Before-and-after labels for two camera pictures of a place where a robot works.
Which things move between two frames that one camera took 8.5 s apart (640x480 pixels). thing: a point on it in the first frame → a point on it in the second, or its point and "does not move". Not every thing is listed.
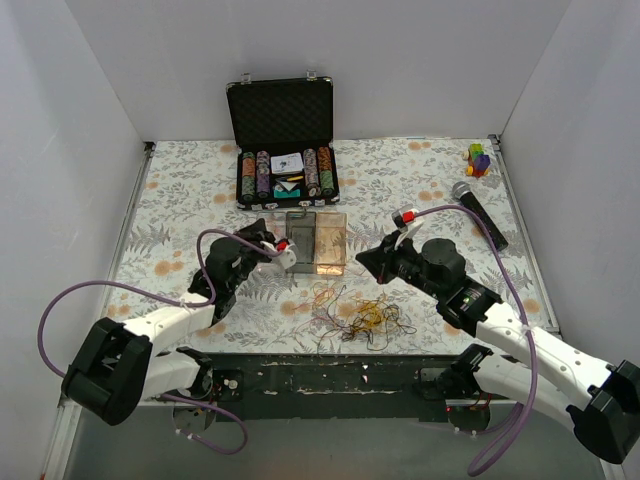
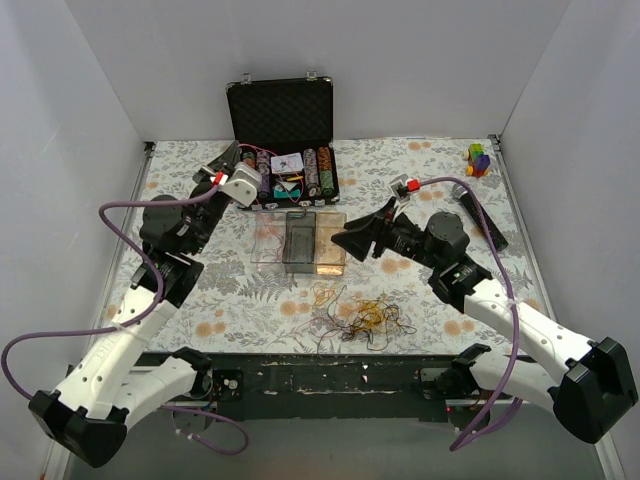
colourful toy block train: x=478 y=162 does not move
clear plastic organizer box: x=319 y=240 does not move
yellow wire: x=368 y=316 does not move
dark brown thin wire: x=373 y=327 does not move
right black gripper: x=388 y=258 → x=380 y=233
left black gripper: x=255 y=239 → x=212 y=176
